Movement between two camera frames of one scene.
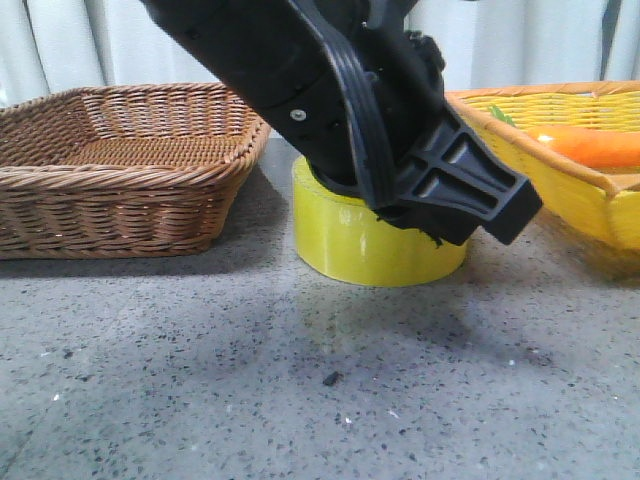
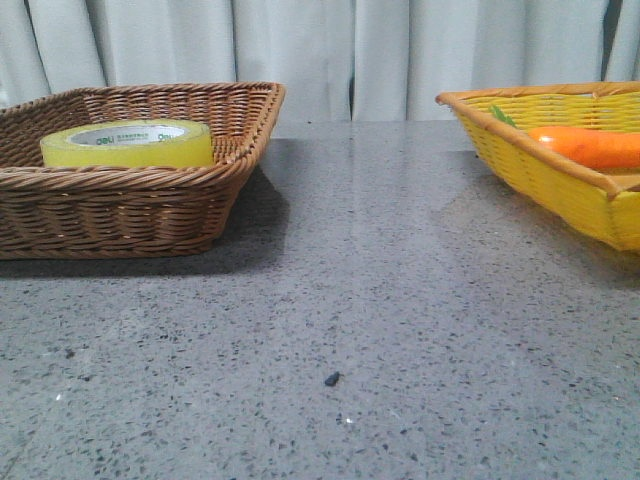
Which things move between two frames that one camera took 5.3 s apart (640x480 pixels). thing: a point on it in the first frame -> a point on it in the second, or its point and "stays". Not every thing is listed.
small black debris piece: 332,379 stays
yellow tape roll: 341,237 -> 129,144
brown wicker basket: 123,170 stays
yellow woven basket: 603,199 stays
